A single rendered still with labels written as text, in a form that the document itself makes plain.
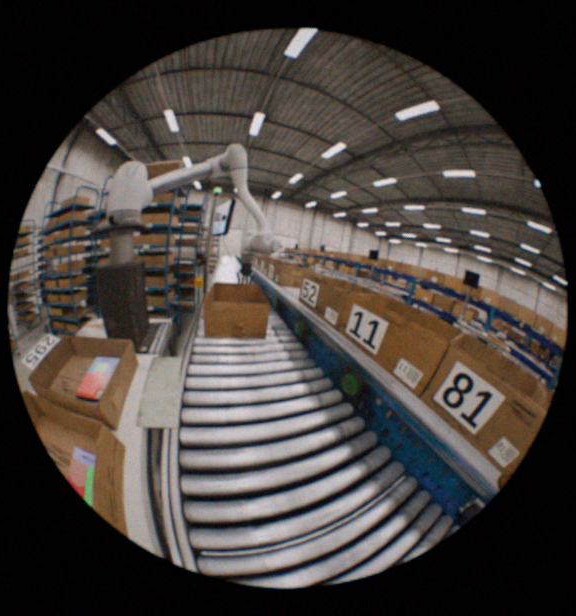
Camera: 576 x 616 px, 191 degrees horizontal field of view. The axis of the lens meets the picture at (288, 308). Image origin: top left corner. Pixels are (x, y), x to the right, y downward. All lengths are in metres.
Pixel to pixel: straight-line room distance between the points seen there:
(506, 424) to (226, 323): 0.96
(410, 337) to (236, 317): 0.64
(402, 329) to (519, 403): 0.38
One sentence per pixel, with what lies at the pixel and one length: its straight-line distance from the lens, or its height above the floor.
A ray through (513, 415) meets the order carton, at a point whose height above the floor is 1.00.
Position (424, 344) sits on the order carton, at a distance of 0.46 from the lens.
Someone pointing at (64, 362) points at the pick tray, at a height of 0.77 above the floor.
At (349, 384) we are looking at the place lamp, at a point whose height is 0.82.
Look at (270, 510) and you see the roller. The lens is 0.39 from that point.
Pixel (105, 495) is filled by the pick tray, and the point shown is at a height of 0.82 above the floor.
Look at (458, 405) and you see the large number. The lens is 0.47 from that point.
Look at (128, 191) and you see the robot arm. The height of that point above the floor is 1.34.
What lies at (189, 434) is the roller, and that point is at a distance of 0.45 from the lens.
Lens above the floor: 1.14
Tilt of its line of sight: 18 degrees down
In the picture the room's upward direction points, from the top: 10 degrees clockwise
